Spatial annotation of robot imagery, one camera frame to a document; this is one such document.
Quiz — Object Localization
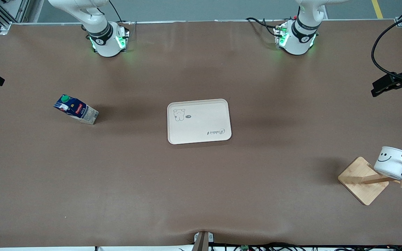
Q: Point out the brown table mat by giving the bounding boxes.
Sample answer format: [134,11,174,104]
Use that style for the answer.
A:
[0,21,402,248]

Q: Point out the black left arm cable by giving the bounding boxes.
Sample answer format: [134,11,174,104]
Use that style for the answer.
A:
[371,12,402,86]

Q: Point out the beige plastic tray bear print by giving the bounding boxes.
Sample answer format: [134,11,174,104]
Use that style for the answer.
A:
[167,99,232,145]

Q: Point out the white smiley mug black handle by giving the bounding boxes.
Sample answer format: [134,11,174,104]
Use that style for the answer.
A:
[373,146,402,180]

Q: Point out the wooden mug stand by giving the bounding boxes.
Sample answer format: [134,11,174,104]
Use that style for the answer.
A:
[338,153,402,206]

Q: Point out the blue milk carton green cap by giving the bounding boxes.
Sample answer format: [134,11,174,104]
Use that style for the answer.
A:
[53,94,99,125]

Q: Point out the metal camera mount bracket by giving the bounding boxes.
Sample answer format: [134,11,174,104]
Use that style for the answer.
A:
[193,231,215,251]

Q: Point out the black base cable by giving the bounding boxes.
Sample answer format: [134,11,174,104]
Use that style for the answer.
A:
[109,0,124,24]
[246,17,281,38]

